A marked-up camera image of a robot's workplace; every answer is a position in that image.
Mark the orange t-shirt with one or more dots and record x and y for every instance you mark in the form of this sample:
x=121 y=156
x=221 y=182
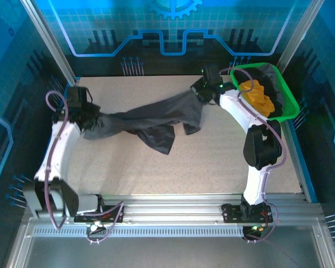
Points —
x=258 y=96

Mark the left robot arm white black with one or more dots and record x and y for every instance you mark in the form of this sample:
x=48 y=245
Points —
x=62 y=145

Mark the black t-shirt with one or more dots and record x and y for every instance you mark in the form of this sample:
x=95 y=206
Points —
x=263 y=76

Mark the grey t-shirt crumpled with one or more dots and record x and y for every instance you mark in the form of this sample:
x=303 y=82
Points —
x=273 y=73

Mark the aluminium frame post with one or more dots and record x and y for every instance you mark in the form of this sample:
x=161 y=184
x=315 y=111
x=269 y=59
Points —
x=48 y=42
x=297 y=36

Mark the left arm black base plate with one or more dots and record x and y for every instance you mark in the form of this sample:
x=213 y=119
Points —
x=111 y=215

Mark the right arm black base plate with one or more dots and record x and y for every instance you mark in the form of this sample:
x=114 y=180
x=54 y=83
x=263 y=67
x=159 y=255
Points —
x=230 y=213

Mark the green plastic basket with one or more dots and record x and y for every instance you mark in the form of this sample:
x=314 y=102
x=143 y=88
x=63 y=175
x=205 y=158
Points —
x=289 y=97

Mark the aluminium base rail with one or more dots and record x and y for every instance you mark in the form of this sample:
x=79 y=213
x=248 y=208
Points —
x=170 y=208

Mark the dark grey t-shirt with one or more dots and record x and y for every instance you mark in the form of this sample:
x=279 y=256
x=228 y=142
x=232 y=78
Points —
x=162 y=114

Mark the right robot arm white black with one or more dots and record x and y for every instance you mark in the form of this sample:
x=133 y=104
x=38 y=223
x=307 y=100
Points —
x=237 y=107

